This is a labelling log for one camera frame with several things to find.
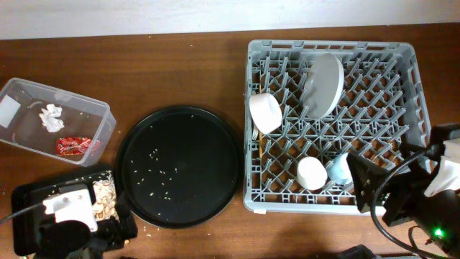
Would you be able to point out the wooden chopstick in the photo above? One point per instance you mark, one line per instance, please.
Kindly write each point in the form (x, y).
(260, 137)

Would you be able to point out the white plastic fork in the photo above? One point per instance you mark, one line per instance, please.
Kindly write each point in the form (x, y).
(255, 133)

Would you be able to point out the light blue plastic cup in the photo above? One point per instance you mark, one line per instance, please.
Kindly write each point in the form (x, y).
(339, 171)

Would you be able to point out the round black serving tray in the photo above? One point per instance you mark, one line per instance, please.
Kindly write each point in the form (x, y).
(179, 167)

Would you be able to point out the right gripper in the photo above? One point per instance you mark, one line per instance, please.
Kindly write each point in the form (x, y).
(407, 189)

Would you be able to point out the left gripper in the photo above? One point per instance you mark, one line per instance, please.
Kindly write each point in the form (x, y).
(49, 213)

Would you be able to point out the white tissue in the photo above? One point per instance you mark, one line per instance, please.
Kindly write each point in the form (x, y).
(50, 117)

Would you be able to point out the cream plastic cup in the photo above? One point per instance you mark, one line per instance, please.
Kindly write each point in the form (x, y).
(311, 173)

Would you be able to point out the white bowl with food scraps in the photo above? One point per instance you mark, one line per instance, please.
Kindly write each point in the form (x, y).
(265, 112)

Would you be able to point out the clear plastic bin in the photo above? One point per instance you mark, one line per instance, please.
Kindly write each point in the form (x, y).
(21, 103)

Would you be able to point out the grey round plate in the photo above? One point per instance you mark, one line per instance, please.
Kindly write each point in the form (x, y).
(324, 85)

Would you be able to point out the grey plastic dishwasher rack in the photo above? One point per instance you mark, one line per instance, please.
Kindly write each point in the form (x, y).
(381, 107)

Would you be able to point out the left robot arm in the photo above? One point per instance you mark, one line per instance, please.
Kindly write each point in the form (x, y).
(72, 234)

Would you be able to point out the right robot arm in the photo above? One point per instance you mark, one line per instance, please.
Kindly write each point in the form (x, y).
(438, 219)

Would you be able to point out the red snack wrapper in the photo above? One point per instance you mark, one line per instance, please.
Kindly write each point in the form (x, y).
(73, 145)

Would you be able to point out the food scraps pile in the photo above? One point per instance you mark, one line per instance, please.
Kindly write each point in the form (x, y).
(105, 195)

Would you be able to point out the black rectangular tray bin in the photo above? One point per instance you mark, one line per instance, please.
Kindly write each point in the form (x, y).
(29, 228)

